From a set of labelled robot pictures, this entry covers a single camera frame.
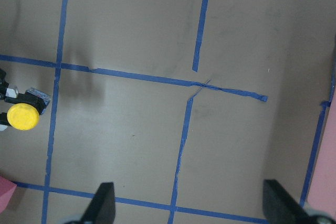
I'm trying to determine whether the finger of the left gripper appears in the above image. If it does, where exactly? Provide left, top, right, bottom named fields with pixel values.
left=1, top=69, right=18, bottom=100
left=0, top=112, right=9, bottom=131

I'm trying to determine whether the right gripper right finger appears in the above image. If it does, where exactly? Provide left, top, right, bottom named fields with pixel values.
left=262, top=179, right=335, bottom=224

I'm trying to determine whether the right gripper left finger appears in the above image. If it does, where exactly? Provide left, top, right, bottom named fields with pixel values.
left=79, top=182, right=116, bottom=224

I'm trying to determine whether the yellow push button switch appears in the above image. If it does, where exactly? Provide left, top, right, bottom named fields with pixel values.
left=4, top=88, right=51, bottom=131

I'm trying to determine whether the pink plastic bin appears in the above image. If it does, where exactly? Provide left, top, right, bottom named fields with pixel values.
left=308, top=100, right=335, bottom=218

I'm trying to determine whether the pink foam cube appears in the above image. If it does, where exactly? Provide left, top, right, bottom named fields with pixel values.
left=0, top=177, right=17, bottom=212

